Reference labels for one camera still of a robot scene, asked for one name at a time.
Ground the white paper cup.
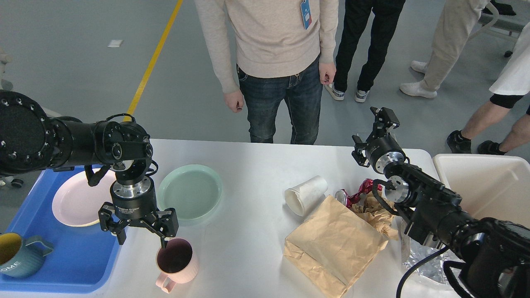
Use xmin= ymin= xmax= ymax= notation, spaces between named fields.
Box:
xmin=284 ymin=175 xmax=328 ymax=217

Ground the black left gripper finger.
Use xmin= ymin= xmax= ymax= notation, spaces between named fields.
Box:
xmin=98 ymin=202 xmax=128 ymax=245
xmin=143 ymin=208 xmax=179 ymax=249

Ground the white plastic bin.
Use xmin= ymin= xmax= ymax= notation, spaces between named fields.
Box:
xmin=432 ymin=154 xmax=530 ymax=228

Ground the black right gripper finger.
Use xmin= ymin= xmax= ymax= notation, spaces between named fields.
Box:
xmin=352 ymin=135 xmax=370 ymax=167
xmin=370 ymin=107 xmax=400 ymax=141

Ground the white rolling chair base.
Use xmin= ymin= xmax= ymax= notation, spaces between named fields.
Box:
xmin=0 ymin=48 xmax=61 ymax=188

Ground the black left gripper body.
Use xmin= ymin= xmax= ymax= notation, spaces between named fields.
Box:
xmin=111 ymin=177 xmax=158 ymax=226

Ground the person in black trousers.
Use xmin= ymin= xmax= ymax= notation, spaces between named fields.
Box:
xmin=325 ymin=0 xmax=406 ymax=103

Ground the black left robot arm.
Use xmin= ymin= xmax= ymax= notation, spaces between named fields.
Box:
xmin=0 ymin=90 xmax=178 ymax=248

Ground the teal mug yellow inside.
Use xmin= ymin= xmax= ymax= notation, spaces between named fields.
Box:
xmin=0 ymin=233 xmax=54 ymax=278

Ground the pink ribbed mug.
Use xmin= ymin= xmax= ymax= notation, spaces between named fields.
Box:
xmin=156 ymin=238 xmax=199 ymax=293

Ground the person in beige trousers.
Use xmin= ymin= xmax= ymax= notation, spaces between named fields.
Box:
xmin=400 ymin=0 xmax=489 ymax=99

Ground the pink ceramic plate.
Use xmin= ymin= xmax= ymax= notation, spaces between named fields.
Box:
xmin=52 ymin=171 xmax=116 ymax=227

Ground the crushed red soda can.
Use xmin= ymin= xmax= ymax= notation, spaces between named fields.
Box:
xmin=334 ymin=178 xmax=383 ymax=213

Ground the person in beige sweater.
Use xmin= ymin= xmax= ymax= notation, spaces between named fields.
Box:
xmin=195 ymin=0 xmax=339 ymax=145

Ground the crumpled foil tray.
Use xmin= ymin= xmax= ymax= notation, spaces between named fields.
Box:
xmin=395 ymin=218 xmax=461 ymax=291

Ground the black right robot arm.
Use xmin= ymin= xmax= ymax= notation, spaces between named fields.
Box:
xmin=352 ymin=107 xmax=530 ymax=298

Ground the brown paper bag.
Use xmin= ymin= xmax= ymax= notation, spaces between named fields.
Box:
xmin=283 ymin=196 xmax=388 ymax=298

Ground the mint green plate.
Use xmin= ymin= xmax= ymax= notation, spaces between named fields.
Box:
xmin=157 ymin=164 xmax=223 ymax=221

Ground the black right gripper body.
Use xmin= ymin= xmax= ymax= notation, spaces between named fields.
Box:
xmin=366 ymin=135 xmax=406 ymax=174

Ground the blue plastic tray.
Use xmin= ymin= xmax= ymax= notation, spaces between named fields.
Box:
xmin=0 ymin=166 xmax=120 ymax=296

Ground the person in white shirt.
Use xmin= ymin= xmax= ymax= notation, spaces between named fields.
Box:
xmin=446 ymin=24 xmax=530 ymax=155

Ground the crumpled brown paper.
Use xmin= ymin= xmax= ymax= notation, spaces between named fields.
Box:
xmin=350 ymin=192 xmax=399 ymax=241

